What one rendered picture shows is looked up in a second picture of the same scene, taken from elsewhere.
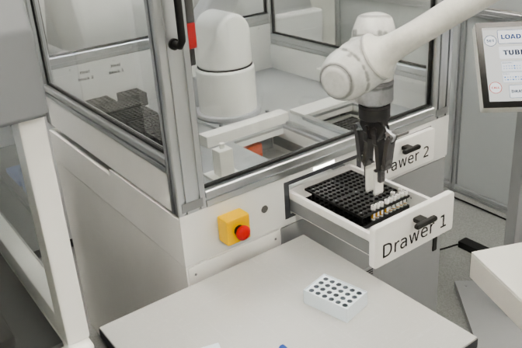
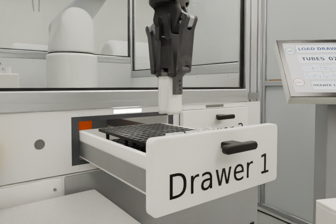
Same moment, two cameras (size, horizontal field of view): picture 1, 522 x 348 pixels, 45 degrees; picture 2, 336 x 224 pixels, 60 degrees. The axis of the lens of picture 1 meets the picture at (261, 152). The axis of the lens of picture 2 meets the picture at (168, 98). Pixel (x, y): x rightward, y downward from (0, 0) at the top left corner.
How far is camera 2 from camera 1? 1.14 m
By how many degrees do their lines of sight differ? 21
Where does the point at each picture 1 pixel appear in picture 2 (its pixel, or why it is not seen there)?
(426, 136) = (240, 112)
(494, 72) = (296, 71)
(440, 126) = (252, 109)
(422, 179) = not seen: hidden behind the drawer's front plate
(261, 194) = (35, 123)
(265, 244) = (37, 194)
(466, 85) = not seen: hidden behind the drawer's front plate
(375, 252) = (154, 183)
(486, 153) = (284, 179)
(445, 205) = (266, 140)
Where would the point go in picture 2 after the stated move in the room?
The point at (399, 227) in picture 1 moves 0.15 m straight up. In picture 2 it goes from (199, 152) to (199, 53)
